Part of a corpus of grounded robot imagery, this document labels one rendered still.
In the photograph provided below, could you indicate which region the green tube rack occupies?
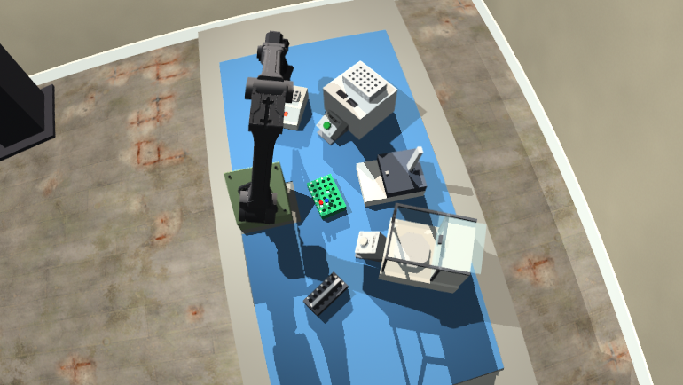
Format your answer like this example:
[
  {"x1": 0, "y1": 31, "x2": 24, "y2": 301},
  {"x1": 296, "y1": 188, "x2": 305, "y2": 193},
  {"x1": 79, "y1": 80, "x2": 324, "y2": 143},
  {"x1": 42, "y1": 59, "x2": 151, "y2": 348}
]
[{"x1": 307, "y1": 174, "x2": 347, "y2": 220}]

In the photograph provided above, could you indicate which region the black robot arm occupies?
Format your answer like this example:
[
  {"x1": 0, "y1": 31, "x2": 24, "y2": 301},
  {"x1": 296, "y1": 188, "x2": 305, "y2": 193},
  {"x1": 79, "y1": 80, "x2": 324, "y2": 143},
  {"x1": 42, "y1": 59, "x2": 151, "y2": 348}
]
[{"x1": 238, "y1": 31, "x2": 294, "y2": 224}]

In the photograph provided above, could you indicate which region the blue bench mat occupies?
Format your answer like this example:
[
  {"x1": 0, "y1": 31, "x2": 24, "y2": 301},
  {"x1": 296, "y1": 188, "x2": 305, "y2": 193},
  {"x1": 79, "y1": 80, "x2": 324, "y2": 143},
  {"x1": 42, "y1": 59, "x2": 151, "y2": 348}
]
[{"x1": 219, "y1": 30, "x2": 504, "y2": 385}]

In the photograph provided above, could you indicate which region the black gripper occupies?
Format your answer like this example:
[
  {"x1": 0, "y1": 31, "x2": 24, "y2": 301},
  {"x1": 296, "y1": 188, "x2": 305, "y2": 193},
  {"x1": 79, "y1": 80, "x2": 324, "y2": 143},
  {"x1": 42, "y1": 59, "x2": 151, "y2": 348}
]
[{"x1": 280, "y1": 65, "x2": 294, "y2": 81}]

